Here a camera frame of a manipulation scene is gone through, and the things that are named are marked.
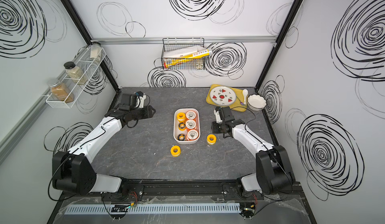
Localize white slotted cable duct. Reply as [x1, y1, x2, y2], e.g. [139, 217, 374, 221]
[64, 203, 241, 215]

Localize black wire wall basket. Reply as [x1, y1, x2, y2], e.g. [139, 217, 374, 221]
[160, 37, 205, 70]

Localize spice jar brown contents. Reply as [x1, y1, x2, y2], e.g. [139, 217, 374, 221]
[47, 78, 74, 103]

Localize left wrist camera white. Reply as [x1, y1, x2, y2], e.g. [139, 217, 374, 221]
[134, 91, 147, 109]

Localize yellow sealing tape roll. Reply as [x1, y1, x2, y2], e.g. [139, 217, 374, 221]
[176, 112, 186, 123]
[170, 145, 181, 157]
[207, 134, 217, 145]

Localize white plastic storage box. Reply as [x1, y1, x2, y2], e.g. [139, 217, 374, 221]
[173, 108, 201, 144]

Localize white scalloped bowl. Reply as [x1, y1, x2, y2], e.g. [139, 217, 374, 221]
[247, 94, 267, 111]

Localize yellow tray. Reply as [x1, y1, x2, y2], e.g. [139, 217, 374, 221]
[206, 84, 249, 112]

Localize orange sealing tape roll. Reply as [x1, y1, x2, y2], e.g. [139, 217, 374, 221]
[185, 119, 197, 131]
[186, 129, 199, 141]
[185, 110, 198, 121]

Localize watermelon pattern plate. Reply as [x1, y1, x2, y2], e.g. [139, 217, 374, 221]
[209, 86, 237, 107]

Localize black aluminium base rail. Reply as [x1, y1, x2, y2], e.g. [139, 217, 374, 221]
[104, 179, 268, 202]

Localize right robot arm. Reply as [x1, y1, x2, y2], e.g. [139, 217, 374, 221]
[212, 107, 295, 194]

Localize yellow black tape roll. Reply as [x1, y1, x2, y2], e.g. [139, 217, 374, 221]
[177, 134, 186, 141]
[178, 122, 186, 131]

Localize yellow white box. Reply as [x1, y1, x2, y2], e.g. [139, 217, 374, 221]
[161, 45, 213, 70]

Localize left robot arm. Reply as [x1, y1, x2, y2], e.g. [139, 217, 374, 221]
[51, 105, 156, 195]

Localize white spoon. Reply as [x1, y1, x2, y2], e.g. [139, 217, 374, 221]
[241, 89, 248, 106]

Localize white wire spice rack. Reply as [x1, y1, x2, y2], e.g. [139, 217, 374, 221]
[46, 44, 107, 114]

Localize spice jar pale contents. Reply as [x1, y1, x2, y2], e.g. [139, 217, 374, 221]
[90, 42, 102, 61]

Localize spice jar black lid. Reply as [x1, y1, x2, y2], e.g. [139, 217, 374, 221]
[64, 61, 88, 85]

